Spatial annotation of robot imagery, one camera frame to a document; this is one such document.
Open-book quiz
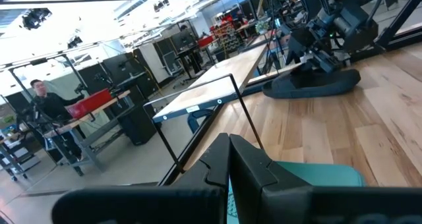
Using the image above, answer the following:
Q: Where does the black standing desk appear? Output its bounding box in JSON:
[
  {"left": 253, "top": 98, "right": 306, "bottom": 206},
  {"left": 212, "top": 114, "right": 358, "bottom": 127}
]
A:
[{"left": 173, "top": 45, "right": 212, "bottom": 84}]

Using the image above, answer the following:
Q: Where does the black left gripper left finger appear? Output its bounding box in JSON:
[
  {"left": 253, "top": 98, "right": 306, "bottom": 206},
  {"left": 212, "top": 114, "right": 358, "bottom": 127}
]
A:
[{"left": 51, "top": 132, "right": 231, "bottom": 224}]

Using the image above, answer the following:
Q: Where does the grey utility cart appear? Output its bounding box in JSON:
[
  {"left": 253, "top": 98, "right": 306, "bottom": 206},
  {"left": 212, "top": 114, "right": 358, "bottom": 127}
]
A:
[{"left": 0, "top": 128, "right": 41, "bottom": 182}]

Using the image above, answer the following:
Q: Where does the black aluminium rig frame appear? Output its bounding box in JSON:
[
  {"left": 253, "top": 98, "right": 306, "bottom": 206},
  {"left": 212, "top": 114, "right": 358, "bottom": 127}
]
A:
[{"left": 157, "top": 0, "right": 422, "bottom": 187}]

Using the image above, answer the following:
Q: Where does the wooden workbench with grey legs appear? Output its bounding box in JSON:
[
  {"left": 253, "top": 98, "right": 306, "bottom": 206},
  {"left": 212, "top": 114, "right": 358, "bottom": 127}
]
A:
[{"left": 42, "top": 90, "right": 136, "bottom": 177}]

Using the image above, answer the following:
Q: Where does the green rubber slide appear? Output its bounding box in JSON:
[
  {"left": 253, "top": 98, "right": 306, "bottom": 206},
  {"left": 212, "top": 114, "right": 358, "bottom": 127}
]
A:
[{"left": 226, "top": 160, "right": 366, "bottom": 224}]

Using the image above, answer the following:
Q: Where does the wooden shelf with black frame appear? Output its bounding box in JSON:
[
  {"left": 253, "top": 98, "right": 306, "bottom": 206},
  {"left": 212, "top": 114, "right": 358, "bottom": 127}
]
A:
[{"left": 143, "top": 36, "right": 303, "bottom": 175}]

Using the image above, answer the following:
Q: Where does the red plastic bin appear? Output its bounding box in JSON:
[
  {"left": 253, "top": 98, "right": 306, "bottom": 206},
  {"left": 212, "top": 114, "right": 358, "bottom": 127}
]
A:
[
  {"left": 65, "top": 88, "right": 115, "bottom": 120},
  {"left": 197, "top": 35, "right": 216, "bottom": 48}
]

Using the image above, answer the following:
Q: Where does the small potted plant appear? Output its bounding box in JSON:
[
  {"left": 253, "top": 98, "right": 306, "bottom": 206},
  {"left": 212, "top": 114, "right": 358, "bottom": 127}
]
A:
[{"left": 255, "top": 19, "right": 270, "bottom": 34}]

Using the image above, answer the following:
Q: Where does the black ceiling camera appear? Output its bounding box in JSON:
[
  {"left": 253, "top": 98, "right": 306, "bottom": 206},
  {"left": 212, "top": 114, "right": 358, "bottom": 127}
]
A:
[
  {"left": 21, "top": 7, "right": 53, "bottom": 31},
  {"left": 67, "top": 36, "right": 84, "bottom": 49}
]

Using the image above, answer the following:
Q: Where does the black cabinet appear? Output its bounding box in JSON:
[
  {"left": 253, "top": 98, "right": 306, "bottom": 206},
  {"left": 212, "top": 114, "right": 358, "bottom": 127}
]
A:
[{"left": 117, "top": 84, "right": 159, "bottom": 147}]

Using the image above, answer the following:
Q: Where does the parts bin rack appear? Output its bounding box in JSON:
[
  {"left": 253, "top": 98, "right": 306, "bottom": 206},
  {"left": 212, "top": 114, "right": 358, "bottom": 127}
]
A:
[{"left": 210, "top": 19, "right": 242, "bottom": 51}]

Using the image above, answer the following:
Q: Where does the dark blue rubber slide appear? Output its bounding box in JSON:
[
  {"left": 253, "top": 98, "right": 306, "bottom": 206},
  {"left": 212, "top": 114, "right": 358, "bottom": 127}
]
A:
[{"left": 262, "top": 68, "right": 362, "bottom": 99}]

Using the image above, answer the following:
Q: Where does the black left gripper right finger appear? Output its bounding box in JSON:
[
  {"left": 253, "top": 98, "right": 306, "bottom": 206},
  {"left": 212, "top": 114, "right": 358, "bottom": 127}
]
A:
[{"left": 229, "top": 133, "right": 422, "bottom": 224}]

